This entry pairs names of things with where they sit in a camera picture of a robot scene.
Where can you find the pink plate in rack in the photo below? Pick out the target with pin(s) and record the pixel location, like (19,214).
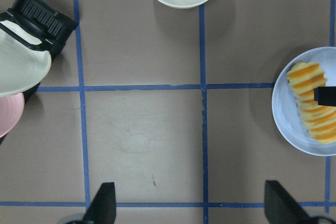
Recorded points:
(11,111)

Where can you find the striped bread roll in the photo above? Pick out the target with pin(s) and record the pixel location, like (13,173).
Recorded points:
(319,120)

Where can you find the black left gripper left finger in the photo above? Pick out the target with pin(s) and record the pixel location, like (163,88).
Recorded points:
(103,208)

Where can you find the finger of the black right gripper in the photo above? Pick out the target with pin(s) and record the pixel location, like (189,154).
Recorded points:
(325,96)

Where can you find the white plate in rack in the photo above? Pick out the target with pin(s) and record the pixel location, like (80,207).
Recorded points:
(25,54)

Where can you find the black plate rack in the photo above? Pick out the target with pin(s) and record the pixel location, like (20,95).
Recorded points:
(55,24)

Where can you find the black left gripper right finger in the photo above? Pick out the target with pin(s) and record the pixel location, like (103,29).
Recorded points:
(280,207)

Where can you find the light blue plate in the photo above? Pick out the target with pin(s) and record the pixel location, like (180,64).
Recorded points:
(284,106)

